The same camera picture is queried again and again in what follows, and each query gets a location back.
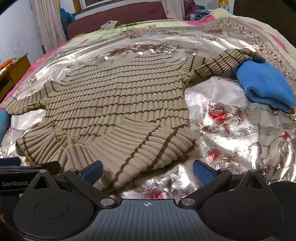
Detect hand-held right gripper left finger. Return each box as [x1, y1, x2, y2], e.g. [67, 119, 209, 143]
[25, 161, 121, 208]

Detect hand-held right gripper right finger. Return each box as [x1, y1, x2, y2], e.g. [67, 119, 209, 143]
[179, 160, 273, 208]

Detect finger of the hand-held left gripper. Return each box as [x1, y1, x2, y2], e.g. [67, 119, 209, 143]
[0, 157, 22, 166]
[0, 161, 61, 174]

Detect beige striped knit sweater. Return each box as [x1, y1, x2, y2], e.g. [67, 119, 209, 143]
[5, 48, 260, 192]

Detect light blue clothes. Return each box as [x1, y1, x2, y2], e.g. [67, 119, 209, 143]
[188, 9, 212, 20]

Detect teal blue garment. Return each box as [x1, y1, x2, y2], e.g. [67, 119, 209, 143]
[0, 109, 11, 142]

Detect silver floral bedspread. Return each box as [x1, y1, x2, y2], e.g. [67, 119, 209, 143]
[0, 19, 296, 202]

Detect pink floral quilt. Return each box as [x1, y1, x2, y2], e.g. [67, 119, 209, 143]
[0, 8, 296, 107]

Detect orange object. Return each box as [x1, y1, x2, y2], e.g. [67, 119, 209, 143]
[0, 59, 14, 70]

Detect blue knit garment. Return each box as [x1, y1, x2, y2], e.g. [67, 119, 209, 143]
[225, 48, 296, 113]

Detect beige curtain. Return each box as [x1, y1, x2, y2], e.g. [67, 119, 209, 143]
[33, 0, 68, 54]
[161, 0, 186, 20]

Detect white crumpled cloth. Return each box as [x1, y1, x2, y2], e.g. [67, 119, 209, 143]
[100, 20, 121, 31]

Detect teal hanging cloth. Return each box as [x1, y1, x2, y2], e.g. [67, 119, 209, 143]
[60, 8, 75, 27]

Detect maroon headboard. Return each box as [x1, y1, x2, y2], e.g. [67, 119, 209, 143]
[66, 1, 185, 41]

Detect window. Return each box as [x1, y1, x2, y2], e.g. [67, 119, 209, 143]
[73, 0, 162, 16]

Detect maroon cloth pile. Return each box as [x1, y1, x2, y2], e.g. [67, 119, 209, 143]
[185, 0, 210, 14]

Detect yellow printed bag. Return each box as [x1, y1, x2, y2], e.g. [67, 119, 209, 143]
[218, 0, 232, 11]

